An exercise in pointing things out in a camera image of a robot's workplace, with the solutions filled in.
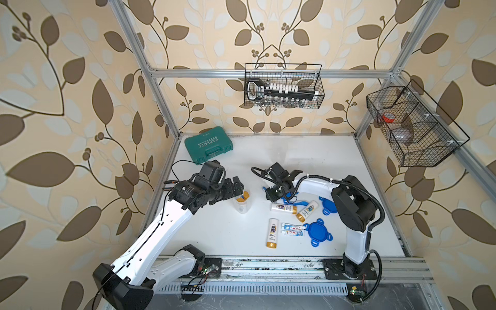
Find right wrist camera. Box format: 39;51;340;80
267;162;289;182

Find toothpaste tube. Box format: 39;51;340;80
281;223;306;232
282;231;304;236

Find white bottle angled gold cap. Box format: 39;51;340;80
297;201;319;223

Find white bottle purple label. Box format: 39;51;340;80
271;204;297;214

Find blue toothbrush upper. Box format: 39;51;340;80
283;199;309;206

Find red tape roll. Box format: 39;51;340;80
382;112;396;123

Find orange black side cutters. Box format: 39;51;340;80
163;180;177;191

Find black wire basket wall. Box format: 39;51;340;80
244;63;325;109
366;80;470;168

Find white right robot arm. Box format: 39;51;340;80
261;170;386;279

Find green plastic tool case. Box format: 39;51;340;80
184;127;234;164

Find black socket wrench set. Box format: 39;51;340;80
244;78;322;102

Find clear plastic container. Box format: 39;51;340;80
234;190;251;214

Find aluminium frame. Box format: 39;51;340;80
118;1;495;273

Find front white bottle gold cap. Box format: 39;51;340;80
266;218;279;249

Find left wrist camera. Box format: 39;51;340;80
199;160;226;188

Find blue lid front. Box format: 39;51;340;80
304;218;333;247

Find blue lid right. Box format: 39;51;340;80
319;197;338;216

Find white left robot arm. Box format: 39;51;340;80
93;176;244;309

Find blue lid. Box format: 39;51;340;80
304;218;333;247
319;197;338;216

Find black wire basket back wall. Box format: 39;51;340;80
244;63;325;109

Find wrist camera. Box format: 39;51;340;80
267;162;289;182
199;160;226;188

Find black wire basket right wall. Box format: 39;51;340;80
366;80;470;168

